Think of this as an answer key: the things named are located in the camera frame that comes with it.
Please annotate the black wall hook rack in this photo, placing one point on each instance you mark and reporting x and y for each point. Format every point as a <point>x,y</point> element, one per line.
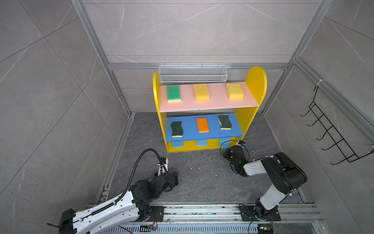
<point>330,130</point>

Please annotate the bright green sponge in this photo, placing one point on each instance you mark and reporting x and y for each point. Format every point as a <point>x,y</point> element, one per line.
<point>173,94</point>

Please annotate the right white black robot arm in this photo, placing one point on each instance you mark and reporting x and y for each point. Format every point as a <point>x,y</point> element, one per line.
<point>285,175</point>

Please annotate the white wire mesh basket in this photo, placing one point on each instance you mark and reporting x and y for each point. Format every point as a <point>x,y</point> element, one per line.
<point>192,73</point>

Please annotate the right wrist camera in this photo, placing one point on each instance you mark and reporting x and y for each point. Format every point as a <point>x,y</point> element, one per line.
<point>241,143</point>

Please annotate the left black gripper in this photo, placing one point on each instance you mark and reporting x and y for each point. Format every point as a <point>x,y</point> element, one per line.
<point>176,175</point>

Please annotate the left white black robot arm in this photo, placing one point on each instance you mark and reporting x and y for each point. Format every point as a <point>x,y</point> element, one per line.
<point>134,206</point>

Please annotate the pink upper shelf board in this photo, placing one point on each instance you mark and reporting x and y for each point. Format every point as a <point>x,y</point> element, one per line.
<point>218,99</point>

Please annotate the orange sponge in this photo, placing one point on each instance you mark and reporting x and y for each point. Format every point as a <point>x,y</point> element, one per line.
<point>202,125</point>

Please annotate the dark green scourer sponge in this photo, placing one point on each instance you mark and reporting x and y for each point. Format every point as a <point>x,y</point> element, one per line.
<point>177,130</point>
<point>225,122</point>

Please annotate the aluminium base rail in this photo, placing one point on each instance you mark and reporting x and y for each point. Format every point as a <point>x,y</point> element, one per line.
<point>299,218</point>

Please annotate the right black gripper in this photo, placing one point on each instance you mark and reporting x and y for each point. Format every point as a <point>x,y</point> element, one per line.
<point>229,151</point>

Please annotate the blue sponge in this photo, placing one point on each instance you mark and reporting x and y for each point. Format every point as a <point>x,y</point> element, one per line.
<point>177,144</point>
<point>201,143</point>
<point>224,142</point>

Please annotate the yellow shelf unit frame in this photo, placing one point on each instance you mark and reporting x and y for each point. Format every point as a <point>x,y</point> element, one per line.
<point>256,81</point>

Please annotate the yellow sponge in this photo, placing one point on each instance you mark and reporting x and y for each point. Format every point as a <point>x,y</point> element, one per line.
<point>234,91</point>
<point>201,92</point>

